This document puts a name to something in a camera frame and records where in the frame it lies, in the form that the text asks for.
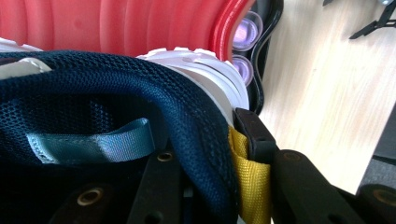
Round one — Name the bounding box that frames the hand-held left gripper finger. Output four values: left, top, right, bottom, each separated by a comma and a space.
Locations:
233, 106, 278, 165

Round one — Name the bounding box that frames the navy and white sneaker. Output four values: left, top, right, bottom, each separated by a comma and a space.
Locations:
0, 36, 274, 224

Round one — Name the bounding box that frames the red and black shoe rack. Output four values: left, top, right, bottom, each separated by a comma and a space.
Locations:
0, 0, 284, 116

